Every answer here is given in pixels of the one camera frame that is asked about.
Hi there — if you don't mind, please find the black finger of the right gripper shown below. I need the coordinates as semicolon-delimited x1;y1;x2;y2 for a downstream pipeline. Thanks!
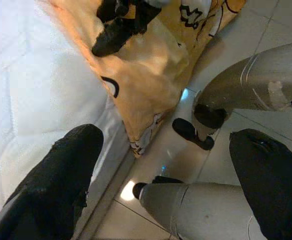
91;18;147;57
96;0;162;24

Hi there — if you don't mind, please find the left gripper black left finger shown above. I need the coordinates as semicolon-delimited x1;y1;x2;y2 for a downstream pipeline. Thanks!
0;123;104;240

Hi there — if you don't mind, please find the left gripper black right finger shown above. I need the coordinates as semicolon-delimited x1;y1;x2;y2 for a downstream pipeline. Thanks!
229;128;292;240

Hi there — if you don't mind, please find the yellow cartoon egg duvet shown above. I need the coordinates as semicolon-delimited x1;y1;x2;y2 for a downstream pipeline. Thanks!
48;0;244;160

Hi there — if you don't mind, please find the grey robot left leg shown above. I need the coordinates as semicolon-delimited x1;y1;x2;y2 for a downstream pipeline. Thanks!
138;181;261;240

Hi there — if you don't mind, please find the grey robot leg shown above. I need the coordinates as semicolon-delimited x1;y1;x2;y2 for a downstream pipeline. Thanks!
138;181;261;240
192;39;292;131

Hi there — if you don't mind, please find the white quilted mattress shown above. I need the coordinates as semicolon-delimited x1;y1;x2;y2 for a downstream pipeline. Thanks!
0;0;136;240

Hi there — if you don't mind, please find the grey robot right leg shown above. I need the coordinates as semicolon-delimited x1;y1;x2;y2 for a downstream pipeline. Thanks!
192;39;292;131

